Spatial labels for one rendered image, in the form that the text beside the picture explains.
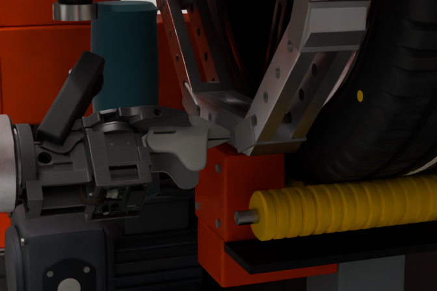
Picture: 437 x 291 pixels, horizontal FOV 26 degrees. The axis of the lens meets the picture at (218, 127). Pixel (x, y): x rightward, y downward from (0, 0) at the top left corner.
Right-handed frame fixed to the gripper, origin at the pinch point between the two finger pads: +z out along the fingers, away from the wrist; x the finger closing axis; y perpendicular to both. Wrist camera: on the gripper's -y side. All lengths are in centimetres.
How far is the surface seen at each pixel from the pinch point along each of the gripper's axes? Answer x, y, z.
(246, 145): -10.0, -3.8, 7.2
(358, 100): 2.2, -1.3, 15.6
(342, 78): 0.3, -5.4, 15.8
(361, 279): -28.7, 6.8, 26.1
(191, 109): -24.1, -18.1, 7.2
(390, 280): -29.2, 7.3, 30.5
